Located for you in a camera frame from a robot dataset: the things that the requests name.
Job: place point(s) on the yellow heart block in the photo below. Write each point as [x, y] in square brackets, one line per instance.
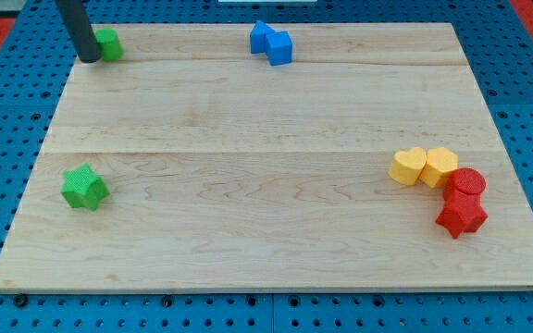
[407, 165]

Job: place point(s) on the green star block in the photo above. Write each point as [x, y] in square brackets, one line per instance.
[83, 188]

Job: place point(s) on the red cylinder block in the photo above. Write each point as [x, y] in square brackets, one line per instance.
[464, 180]

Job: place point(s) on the light wooden board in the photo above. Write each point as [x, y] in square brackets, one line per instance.
[228, 175]

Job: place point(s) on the yellow hexagon block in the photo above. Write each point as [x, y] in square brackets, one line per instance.
[441, 164]

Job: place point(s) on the blue angular block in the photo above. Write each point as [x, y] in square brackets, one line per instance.
[258, 37]

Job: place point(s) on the blue cube block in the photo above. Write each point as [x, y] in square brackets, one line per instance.
[279, 48]

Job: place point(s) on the green cylinder block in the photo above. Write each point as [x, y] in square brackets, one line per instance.
[109, 43]

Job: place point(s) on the red star block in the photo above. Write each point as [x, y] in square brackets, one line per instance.
[461, 213]

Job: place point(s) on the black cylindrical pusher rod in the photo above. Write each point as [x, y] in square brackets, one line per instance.
[79, 28]

